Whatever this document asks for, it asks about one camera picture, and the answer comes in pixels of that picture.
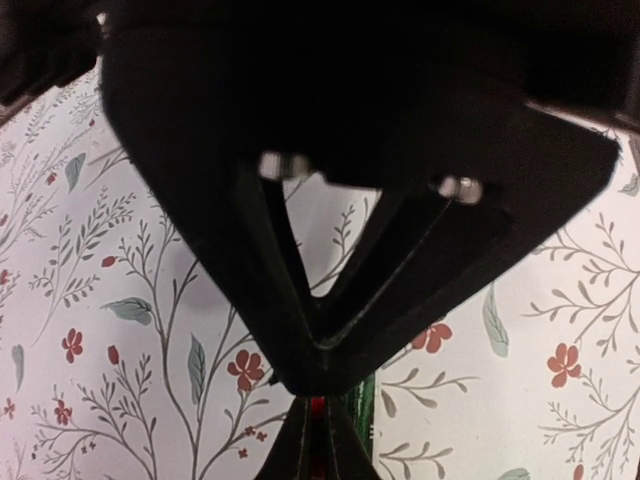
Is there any floral patterned table mat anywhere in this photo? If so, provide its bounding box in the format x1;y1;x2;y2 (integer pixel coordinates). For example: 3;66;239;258
1;71;639;479

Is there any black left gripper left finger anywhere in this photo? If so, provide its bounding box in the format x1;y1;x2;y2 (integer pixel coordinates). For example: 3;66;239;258
257;397;311;480

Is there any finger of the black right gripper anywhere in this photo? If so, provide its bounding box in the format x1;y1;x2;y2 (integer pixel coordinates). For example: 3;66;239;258
103;44;617;396

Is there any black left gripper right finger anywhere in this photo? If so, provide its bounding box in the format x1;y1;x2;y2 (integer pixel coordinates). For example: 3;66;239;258
322;397;380;480

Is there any red battery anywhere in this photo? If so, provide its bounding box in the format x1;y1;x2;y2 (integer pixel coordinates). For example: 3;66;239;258
310;397;326;480

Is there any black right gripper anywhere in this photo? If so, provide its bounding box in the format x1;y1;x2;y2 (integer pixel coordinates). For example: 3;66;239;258
1;1;639;129

